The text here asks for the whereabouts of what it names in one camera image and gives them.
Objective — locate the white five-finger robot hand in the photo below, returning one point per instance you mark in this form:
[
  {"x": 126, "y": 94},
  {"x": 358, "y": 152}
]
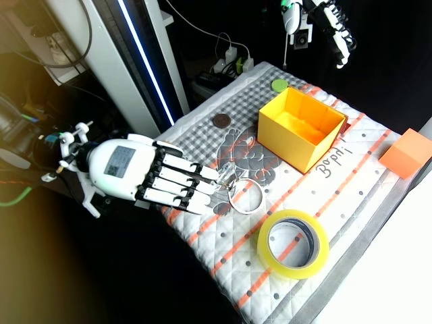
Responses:
[
  {"x": 114, "y": 165},
  {"x": 337, "y": 30}
]

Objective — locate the yellow box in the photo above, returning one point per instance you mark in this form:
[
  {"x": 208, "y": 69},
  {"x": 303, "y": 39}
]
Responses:
[{"x": 287, "y": 145}]

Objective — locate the green sandwich cookie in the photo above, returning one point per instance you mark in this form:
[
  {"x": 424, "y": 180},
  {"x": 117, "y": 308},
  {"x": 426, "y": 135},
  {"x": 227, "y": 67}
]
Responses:
[{"x": 279, "y": 85}]

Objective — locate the white column with blue light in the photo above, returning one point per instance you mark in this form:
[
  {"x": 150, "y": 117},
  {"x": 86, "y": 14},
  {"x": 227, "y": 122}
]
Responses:
[{"x": 111, "y": 67}]

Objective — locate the green plug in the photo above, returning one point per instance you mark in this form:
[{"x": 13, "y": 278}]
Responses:
[{"x": 239, "y": 64}]

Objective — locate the white charger plug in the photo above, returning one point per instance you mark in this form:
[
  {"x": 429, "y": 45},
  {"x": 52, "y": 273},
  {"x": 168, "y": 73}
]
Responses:
[{"x": 231, "y": 54}]

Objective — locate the brown sandwich cookie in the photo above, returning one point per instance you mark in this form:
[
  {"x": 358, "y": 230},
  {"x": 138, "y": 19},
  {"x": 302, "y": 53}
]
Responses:
[{"x": 221, "y": 120}]

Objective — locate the white power strip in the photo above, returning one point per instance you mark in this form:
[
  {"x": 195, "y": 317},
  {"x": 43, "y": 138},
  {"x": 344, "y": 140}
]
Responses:
[{"x": 219, "y": 65}]

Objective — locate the black power adapter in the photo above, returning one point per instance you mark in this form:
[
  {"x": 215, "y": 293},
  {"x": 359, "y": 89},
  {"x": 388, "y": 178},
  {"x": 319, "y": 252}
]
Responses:
[{"x": 207, "y": 80}]

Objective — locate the orange cube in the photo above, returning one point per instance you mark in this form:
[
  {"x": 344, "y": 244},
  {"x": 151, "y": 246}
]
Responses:
[{"x": 405, "y": 155}]

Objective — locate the grey quilt with bear print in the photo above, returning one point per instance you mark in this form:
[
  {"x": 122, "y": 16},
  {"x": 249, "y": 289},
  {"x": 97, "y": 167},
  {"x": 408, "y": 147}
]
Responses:
[{"x": 337, "y": 209}]

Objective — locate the yellow clear tape roll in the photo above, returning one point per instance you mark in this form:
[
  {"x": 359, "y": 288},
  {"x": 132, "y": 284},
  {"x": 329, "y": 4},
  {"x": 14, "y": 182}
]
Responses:
[{"x": 293, "y": 271}]

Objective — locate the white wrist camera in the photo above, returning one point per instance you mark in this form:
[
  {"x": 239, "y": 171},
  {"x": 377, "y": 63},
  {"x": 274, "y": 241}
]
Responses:
[{"x": 301, "y": 40}]

